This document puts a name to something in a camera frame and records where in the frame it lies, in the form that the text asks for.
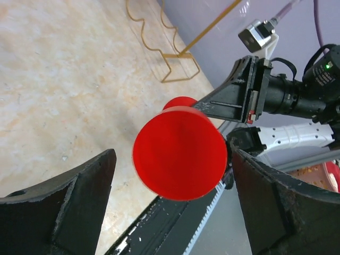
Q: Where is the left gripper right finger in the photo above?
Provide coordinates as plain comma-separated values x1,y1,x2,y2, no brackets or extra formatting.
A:
229,138,339,254

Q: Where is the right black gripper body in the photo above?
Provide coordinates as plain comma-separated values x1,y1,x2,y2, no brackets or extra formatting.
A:
247,58,273,124

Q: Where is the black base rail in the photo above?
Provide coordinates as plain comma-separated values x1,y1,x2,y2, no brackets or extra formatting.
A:
106,164,234,254

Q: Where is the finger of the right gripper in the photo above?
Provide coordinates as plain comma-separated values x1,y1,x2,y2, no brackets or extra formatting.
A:
193,56,258,123

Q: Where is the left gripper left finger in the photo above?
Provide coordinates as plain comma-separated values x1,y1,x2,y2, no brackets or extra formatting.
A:
1,149,116,254

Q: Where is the red plastic wine glass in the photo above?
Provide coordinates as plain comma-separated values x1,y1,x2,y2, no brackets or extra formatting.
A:
132,96,228,201

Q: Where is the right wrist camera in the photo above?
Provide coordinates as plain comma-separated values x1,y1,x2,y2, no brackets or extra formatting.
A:
238,18,279,60

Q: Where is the white toothed cable duct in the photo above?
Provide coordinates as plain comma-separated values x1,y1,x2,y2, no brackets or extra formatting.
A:
183,181,225,255

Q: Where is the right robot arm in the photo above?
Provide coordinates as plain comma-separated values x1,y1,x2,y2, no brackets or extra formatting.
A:
194,44,339,156

